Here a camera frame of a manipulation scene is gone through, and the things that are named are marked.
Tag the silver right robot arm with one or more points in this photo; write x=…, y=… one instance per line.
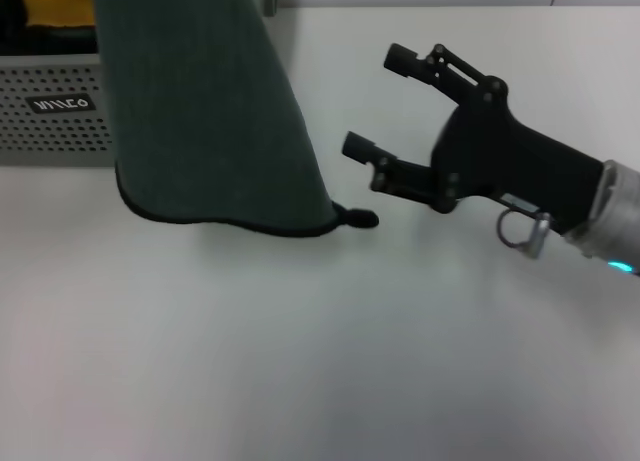
x=617, y=216

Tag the black cloth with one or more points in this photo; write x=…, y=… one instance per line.
x=50, y=41

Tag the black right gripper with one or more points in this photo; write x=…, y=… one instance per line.
x=505, y=156

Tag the grey perforated storage box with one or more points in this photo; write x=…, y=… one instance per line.
x=55, y=126

